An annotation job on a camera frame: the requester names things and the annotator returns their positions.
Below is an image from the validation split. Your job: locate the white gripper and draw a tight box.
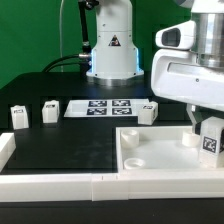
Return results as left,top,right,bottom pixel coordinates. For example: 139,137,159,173
151,49,224,134

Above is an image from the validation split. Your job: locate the white square tabletop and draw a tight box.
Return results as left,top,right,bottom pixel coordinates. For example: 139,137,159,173
116,126,224,173

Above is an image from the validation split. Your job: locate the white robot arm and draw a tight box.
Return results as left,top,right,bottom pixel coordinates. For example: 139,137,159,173
78,0,224,131

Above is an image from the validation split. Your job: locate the white sheet with fiducial tags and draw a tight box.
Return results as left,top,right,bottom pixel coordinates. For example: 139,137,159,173
64,99,149,118

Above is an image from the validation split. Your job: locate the white L-shaped obstacle fence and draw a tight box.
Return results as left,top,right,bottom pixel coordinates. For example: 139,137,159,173
0,133,224,202

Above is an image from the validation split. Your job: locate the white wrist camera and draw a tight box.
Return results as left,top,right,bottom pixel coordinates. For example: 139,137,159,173
155,20,196,50

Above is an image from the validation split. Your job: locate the black cable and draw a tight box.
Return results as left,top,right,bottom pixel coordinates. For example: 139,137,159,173
41,53,92,73

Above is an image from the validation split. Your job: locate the grey thin cable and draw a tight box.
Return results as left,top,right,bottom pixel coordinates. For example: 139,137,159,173
58,0,66,73

